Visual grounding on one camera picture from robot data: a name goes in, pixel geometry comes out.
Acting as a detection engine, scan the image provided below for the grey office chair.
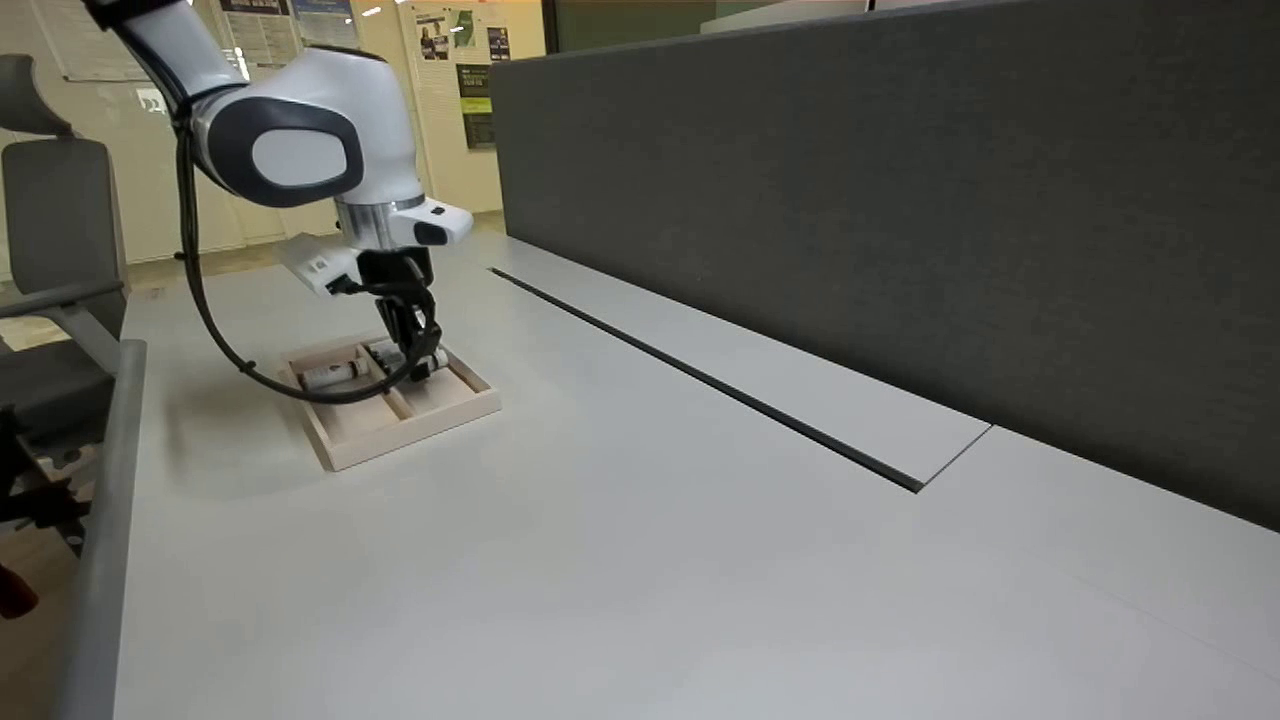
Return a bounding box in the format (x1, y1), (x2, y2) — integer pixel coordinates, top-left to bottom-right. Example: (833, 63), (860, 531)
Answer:
(0, 53), (136, 534)

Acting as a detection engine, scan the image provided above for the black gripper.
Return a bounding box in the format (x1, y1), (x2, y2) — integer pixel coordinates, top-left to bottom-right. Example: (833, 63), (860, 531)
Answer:
(354, 243), (449, 389)

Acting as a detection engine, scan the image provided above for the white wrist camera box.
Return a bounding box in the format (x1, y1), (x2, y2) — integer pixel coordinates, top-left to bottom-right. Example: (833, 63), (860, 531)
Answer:
(284, 192), (481, 300)

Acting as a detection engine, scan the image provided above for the wooden two-compartment tray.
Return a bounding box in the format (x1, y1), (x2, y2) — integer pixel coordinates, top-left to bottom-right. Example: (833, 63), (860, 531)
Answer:
(284, 330), (506, 475)

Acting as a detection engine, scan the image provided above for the dark green wall poster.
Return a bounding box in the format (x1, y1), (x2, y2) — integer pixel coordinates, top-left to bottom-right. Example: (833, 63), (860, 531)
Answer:
(453, 60), (502, 150)

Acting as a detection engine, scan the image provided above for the red floor object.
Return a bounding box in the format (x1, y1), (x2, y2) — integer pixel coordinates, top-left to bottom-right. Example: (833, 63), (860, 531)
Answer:
(0, 563), (45, 622)

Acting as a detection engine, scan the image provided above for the grey partition panel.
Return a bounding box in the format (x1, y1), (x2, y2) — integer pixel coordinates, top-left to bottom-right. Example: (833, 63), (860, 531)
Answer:
(487, 0), (1280, 534)

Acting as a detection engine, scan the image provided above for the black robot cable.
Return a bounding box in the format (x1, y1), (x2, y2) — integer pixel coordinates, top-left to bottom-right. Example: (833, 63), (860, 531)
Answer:
(172, 99), (449, 408)

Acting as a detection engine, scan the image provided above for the grey table cable flap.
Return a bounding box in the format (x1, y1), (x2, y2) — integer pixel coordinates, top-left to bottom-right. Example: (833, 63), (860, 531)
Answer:
(487, 230), (996, 495)

